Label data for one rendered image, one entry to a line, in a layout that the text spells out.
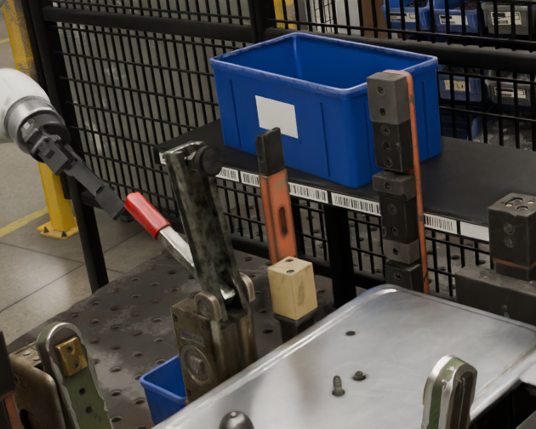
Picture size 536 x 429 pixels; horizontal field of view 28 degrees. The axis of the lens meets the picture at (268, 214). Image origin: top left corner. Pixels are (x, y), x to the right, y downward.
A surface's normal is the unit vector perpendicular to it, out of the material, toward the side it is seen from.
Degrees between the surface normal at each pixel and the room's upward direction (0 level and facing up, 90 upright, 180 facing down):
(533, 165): 0
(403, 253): 90
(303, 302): 90
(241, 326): 90
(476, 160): 0
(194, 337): 90
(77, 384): 78
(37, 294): 0
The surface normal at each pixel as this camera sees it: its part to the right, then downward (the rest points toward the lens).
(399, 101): 0.71, 0.18
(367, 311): -0.13, -0.91
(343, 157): -0.79, 0.32
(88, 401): 0.67, -0.01
